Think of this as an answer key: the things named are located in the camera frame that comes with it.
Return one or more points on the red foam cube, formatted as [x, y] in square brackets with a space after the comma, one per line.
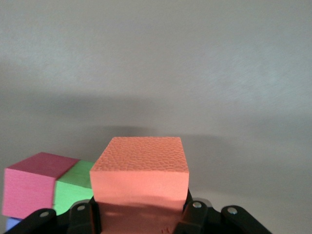
[29, 190]

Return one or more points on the brown table cover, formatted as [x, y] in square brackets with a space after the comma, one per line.
[156, 48]

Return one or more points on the orange foam cube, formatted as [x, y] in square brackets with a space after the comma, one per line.
[139, 175]

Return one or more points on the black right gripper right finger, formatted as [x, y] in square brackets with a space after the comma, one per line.
[197, 219]

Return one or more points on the green foam cube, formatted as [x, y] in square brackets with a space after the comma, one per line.
[73, 192]

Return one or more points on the purple foam cube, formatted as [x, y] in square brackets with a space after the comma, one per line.
[13, 223]

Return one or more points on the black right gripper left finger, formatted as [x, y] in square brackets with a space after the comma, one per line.
[80, 221]

